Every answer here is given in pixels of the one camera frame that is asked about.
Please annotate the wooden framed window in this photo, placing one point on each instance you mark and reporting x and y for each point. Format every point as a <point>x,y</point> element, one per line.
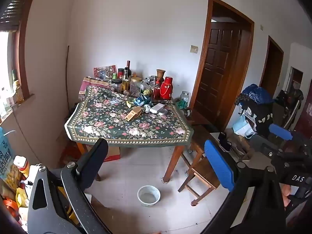
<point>23,53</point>

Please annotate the green cap bottle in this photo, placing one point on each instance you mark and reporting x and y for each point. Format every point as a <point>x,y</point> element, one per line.
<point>114,76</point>

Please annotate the black bag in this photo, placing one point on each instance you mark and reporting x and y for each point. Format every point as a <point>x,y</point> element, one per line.
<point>262,119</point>

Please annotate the blue printed bag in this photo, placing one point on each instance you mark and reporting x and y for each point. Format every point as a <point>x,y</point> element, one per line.
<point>4,156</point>

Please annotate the white bowl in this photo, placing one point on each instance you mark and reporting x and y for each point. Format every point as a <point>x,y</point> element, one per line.
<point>148,195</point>

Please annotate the clear bottle yellow label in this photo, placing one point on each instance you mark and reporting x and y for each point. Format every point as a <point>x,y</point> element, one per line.
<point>125,78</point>

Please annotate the blue paper cup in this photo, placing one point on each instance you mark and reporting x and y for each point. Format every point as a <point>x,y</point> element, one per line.
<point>139,100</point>

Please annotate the green cloth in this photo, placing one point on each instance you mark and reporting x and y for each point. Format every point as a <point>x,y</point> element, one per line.
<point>181,103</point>

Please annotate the metal can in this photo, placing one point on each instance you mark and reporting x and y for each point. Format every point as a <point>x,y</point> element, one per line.
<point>187,112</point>

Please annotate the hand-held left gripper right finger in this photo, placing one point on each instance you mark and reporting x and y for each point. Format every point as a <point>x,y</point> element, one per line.
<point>219,165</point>

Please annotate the dark red door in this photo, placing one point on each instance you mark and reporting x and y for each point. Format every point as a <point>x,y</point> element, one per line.
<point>304,117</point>

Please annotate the light blue plastic bag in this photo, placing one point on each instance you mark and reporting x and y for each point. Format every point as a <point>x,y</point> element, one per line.
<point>242,126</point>

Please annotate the blue patterned cloth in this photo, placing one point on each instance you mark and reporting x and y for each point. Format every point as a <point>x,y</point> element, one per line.
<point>256,95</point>

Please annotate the clear plastic container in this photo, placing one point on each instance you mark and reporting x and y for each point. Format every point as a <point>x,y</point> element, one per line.
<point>114,101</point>

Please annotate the yellow oil bottle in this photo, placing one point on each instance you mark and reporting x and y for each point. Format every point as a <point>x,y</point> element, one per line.
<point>18,91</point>

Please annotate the glass jar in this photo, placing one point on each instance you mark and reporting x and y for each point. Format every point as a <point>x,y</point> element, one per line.
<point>184,96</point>

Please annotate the red thermos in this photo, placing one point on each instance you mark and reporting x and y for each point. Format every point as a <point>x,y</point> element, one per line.
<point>166,87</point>

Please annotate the yellow green scaly ball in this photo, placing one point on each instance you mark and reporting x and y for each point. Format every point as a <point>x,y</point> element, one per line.
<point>146,92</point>

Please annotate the hanging dark coat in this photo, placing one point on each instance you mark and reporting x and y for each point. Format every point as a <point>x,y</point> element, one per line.
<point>292,102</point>

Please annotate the dark red bottle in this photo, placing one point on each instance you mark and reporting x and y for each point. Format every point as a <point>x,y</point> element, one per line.
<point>159,82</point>

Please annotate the teal wrapper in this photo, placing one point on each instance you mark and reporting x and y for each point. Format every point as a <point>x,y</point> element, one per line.
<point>147,99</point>

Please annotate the wooden stool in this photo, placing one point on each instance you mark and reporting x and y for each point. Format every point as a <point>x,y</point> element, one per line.
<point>199,173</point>

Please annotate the wooden table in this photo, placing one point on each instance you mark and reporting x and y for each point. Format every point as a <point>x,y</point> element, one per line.
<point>171,163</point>

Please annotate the maroon paper gift bag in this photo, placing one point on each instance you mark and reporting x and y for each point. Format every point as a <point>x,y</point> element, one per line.
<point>93,85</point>

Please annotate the silver foil bag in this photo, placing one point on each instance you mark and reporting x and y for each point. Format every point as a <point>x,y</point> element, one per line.
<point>150,80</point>

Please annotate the narrow wooden door frame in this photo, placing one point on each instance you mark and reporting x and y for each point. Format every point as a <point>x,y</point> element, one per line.
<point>273,65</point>

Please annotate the window blind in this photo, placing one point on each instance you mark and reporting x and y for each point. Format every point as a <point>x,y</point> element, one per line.
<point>11,12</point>

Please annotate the person's right hand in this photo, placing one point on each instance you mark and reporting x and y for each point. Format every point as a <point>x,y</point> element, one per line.
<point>285,195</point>

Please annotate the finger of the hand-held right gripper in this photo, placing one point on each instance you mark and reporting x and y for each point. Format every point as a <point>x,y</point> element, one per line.
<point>280,131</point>

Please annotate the dark wine bottle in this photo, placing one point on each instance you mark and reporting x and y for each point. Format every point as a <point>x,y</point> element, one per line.
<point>128,69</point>

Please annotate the brown wooden door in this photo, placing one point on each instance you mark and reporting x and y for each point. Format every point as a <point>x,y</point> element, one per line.
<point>214,73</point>

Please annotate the white box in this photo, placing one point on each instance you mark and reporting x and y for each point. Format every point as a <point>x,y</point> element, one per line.
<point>157,107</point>

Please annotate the brown vase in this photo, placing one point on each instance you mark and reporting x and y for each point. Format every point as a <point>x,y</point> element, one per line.
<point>160,73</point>

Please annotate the tan shoe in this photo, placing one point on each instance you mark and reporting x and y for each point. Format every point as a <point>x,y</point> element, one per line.
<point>238,146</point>

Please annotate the flattened cardboard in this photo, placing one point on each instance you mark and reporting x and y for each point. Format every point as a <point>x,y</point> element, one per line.
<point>102,214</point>

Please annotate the red can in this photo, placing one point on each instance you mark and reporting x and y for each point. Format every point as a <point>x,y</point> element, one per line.
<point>126,92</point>

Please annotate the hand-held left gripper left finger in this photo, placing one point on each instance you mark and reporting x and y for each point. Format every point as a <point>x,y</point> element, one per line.
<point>93,165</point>

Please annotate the round metal tin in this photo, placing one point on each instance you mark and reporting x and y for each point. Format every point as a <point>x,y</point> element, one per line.
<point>162,112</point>

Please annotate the clear jar gold lid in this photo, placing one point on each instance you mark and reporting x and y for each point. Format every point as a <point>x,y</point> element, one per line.
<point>135,85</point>

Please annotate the wall light switch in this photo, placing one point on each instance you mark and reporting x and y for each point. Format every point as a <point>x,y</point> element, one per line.
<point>194,49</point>

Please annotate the dark canister red band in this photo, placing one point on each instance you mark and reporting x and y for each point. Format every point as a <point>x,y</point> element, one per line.
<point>120,72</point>

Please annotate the yellow bag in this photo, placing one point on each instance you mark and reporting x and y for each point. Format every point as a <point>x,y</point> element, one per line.
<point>22,197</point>

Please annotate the crumpled patterned ball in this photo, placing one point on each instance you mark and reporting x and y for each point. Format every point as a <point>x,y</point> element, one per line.
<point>146,108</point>

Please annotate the black cloth shoe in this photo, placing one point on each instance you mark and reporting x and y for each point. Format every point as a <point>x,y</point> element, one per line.
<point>222,136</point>
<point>226,145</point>

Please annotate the clear jar black lid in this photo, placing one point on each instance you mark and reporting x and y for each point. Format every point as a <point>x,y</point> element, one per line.
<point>116,85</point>

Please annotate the red sauce squeeze bottle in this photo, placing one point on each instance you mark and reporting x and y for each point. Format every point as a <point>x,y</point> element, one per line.
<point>156,91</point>

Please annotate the yellow wrapper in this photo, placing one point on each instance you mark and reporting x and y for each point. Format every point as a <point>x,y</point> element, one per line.
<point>129,103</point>

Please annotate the red snack bag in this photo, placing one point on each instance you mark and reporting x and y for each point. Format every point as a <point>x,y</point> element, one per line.
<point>104,72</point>

